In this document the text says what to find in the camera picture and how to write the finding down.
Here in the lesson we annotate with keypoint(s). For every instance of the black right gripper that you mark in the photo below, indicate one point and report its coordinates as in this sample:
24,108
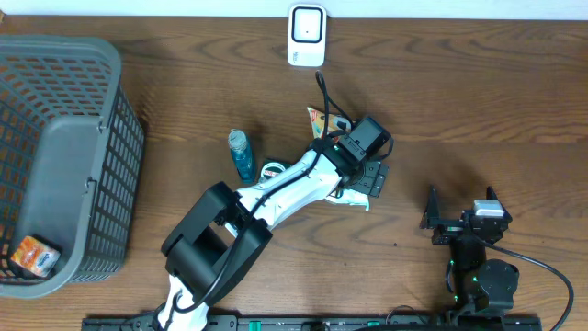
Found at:
432,215

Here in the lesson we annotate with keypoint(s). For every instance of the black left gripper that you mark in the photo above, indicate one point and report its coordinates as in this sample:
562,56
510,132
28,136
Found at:
377,181

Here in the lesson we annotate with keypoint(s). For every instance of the light teal wipes packet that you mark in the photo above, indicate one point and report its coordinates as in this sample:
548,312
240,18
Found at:
349,197

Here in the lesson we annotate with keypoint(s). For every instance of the yellow snack bag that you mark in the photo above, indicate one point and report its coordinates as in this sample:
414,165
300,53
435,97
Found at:
335,123

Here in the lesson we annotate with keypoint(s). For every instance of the small dark green box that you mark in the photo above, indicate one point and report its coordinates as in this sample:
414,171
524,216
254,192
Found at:
272,168

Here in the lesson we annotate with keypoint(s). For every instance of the teal liquid bottle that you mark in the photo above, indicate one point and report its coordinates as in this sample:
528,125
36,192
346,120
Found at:
242,155

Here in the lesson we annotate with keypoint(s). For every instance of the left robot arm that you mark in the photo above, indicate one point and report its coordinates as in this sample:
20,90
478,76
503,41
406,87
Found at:
224,233

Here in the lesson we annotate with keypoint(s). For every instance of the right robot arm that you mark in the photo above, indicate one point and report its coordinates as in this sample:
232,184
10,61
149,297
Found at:
481,286

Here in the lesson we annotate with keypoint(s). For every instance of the white barcode scanner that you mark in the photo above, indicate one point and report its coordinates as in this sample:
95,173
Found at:
306,45

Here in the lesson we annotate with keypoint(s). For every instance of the grey plastic shopping basket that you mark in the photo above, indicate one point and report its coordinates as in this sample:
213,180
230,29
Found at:
71,153

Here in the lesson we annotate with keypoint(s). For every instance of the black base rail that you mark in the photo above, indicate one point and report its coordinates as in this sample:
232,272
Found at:
396,322

